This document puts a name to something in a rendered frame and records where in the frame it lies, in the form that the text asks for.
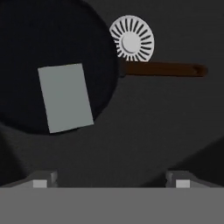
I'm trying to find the grey rectangular sponge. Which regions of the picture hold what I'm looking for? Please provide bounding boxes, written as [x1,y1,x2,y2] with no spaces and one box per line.
[37,62,95,135]

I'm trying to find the dark grey sink basin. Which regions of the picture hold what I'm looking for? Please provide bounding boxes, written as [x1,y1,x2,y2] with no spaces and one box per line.
[0,0,224,189]

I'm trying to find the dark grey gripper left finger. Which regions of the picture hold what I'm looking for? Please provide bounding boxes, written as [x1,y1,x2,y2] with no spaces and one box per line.
[3,170,59,189]

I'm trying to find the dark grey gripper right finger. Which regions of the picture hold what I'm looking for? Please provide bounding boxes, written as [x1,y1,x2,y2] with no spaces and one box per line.
[164,170,223,189]

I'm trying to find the white round sink drain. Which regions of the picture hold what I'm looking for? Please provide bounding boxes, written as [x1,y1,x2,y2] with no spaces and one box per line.
[108,15,156,63]

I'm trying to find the black pan with brown handle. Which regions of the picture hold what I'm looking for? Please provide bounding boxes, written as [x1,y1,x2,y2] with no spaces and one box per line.
[0,0,209,136]

